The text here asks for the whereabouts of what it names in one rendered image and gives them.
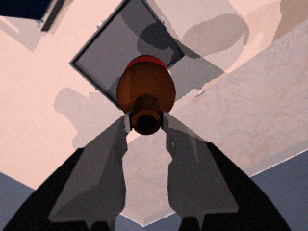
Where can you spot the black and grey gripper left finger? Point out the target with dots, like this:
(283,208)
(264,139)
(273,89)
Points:
(87,187)

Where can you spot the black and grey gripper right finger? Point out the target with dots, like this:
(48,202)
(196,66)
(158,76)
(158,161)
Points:
(203,182)

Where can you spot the dark blue plastic crate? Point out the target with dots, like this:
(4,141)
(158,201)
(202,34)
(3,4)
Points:
(28,9)

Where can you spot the grey metal rail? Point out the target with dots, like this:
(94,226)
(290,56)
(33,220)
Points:
(53,9)

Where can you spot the brown bottle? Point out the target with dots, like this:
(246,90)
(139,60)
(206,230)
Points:
(145,88)

